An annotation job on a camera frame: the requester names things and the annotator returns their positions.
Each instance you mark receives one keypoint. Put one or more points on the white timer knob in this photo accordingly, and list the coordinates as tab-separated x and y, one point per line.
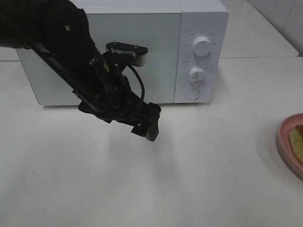
196	75

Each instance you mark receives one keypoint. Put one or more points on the white microwave door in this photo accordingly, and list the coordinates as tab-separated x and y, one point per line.
158	32

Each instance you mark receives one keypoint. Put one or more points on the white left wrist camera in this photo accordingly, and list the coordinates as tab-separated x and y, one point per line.
121	53

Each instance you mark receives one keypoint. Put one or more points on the upper white power knob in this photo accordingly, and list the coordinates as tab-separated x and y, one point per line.
202	45

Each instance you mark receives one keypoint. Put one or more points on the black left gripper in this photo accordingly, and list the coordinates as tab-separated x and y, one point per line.
117	102

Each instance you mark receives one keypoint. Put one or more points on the round white door button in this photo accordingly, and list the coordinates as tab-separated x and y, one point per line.
192	94

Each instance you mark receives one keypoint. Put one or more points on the sandwich with lettuce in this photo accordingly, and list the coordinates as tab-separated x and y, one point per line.
296	138

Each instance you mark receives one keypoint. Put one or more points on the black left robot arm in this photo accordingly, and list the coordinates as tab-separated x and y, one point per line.
58	32

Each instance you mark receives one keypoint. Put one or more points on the white microwave oven body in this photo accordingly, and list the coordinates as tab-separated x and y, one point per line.
198	17

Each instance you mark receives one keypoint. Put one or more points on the pink round plate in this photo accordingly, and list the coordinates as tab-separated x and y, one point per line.
284	146

